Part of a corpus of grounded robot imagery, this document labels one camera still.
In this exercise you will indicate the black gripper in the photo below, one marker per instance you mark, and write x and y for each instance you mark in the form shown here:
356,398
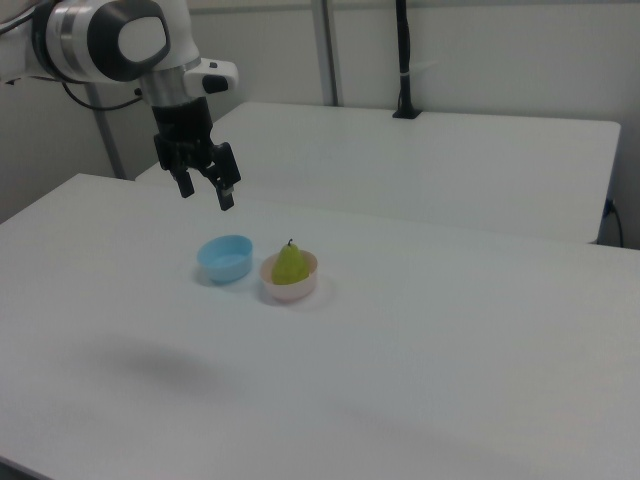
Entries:
182,127

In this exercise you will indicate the green pear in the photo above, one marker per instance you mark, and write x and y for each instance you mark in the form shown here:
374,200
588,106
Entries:
290,267

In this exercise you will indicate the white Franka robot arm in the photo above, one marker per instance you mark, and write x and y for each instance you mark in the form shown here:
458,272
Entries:
75,40

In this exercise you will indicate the blue plastic bowl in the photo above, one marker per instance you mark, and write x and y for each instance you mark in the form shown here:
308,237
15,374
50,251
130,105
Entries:
225,262

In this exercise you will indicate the pink plastic bowl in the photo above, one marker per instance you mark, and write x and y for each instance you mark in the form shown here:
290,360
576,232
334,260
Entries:
292,292

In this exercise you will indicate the white rectangular table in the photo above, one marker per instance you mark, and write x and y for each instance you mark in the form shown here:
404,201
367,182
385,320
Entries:
450,160

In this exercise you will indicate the thin grey partition post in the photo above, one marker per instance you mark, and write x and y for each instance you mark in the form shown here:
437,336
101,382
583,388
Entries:
107,140

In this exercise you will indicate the wide grey partition post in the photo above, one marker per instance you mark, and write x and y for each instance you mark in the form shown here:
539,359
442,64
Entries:
327,50

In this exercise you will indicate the black camera stand pole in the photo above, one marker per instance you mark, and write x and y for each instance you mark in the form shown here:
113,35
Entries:
406,60

